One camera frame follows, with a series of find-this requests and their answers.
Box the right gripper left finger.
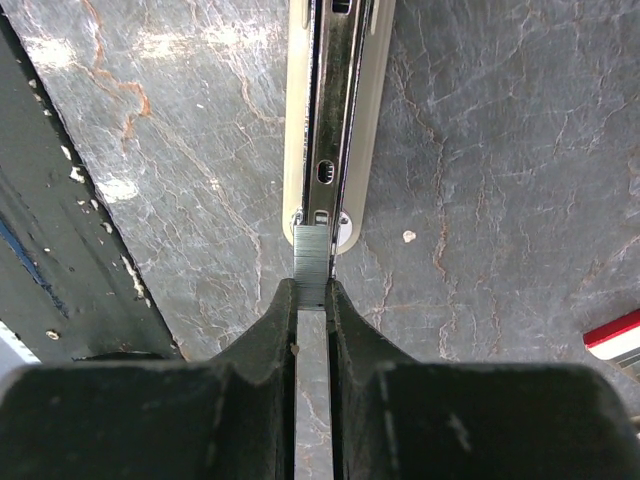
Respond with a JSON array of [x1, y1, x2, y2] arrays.
[[1, 279, 297, 479]]

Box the white black stapler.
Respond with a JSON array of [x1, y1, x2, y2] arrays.
[[282, 1, 395, 254]]

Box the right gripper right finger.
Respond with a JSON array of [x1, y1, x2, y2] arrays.
[[325, 281, 639, 479]]

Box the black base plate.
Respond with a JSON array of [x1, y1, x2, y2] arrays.
[[1, 21, 180, 362]]

